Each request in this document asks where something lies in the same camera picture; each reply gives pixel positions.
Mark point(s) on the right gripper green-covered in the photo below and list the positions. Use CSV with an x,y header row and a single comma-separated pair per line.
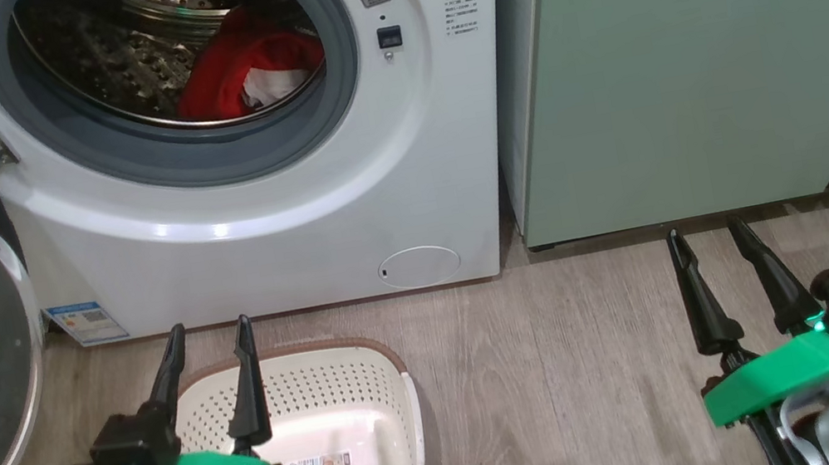
x,y
783,373

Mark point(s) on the red white striped garment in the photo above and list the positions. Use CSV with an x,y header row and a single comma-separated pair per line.
x,y
272,84

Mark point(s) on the white front-load washing machine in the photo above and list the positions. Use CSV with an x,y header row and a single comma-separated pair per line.
x,y
260,267

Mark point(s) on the stainless steel washing machine drum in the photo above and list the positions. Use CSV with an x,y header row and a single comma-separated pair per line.
x,y
99,58

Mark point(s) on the black door latch socket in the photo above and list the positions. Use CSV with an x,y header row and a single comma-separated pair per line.
x,y
389,37

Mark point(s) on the blue energy label sticker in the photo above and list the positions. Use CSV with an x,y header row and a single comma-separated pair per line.
x,y
88,322

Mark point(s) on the cream perforated laundry basket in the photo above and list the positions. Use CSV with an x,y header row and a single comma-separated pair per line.
x,y
349,395

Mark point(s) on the round white filter cover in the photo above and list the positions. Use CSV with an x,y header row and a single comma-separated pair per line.
x,y
420,267

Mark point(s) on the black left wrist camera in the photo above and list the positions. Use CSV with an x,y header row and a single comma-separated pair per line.
x,y
131,452

